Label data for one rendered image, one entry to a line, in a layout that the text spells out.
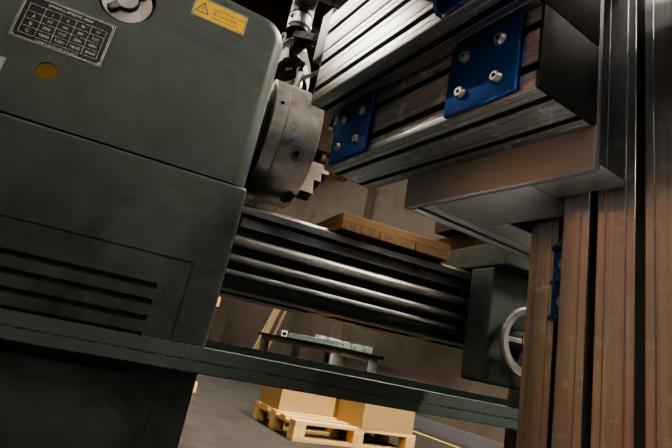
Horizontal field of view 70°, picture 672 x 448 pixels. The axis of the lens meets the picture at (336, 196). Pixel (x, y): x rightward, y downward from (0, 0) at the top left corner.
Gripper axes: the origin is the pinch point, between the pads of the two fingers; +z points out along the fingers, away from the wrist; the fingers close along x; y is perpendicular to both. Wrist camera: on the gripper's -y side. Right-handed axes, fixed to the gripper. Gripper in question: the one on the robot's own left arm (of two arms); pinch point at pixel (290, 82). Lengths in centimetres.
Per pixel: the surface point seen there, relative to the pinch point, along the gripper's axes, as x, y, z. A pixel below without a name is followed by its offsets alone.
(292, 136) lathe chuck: 9.1, -15.5, 27.0
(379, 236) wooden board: -13, -29, 45
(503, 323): -33, -51, 60
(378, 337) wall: -484, 266, -7
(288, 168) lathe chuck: 5.8, -13.0, 33.3
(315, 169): -6.0, -10.6, 27.2
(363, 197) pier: -488, 326, -221
